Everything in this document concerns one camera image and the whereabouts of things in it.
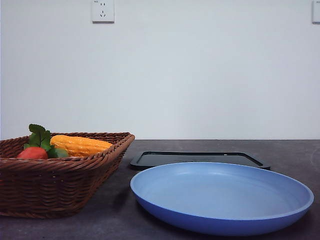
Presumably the brown wicker basket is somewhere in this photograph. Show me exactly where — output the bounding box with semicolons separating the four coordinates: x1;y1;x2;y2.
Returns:
0;132;136;219

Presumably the yellow corn cob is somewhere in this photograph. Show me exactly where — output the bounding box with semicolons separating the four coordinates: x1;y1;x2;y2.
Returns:
50;135;113;157

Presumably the blue plate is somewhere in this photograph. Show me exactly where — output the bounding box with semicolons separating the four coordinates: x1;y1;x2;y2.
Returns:
130;162;314;237

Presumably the white wall socket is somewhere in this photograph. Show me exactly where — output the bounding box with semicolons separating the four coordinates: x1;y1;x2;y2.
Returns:
91;0;115;24

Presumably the white wall plate right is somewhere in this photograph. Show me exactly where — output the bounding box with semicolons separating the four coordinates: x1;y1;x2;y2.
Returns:
311;0;320;25

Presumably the black tray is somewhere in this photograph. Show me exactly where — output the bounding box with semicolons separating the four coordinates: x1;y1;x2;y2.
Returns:
129;151;271;171

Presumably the red radish with leaves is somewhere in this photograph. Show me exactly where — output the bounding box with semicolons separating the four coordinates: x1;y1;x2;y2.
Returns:
17;124;55;160

